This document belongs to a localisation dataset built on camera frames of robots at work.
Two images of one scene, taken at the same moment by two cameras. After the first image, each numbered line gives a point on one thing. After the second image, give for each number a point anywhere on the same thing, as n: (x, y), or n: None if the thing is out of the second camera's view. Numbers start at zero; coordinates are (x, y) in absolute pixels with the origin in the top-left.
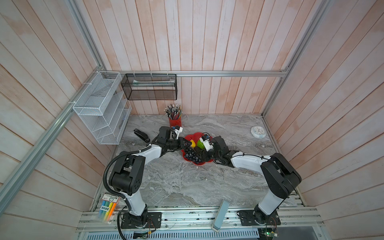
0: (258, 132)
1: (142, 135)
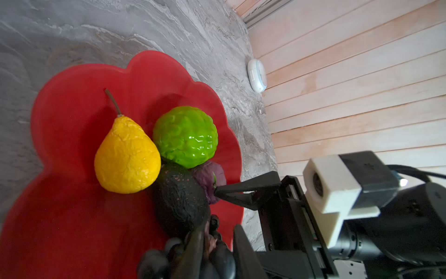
0: (257, 75)
1: None
